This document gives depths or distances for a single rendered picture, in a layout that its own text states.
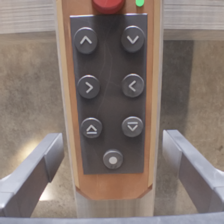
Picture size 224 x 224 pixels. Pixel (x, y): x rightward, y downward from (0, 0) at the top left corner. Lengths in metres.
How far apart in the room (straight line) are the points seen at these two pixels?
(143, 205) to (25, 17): 0.31
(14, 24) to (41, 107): 0.18
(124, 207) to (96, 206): 0.04
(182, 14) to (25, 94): 0.34
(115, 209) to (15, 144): 0.32
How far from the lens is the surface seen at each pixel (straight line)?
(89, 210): 0.24
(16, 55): 0.42
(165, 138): 0.16
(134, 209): 0.24
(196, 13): 0.30
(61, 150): 0.16
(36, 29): 0.29
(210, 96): 0.43
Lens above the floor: 0.36
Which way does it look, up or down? 74 degrees down
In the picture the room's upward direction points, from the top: 180 degrees clockwise
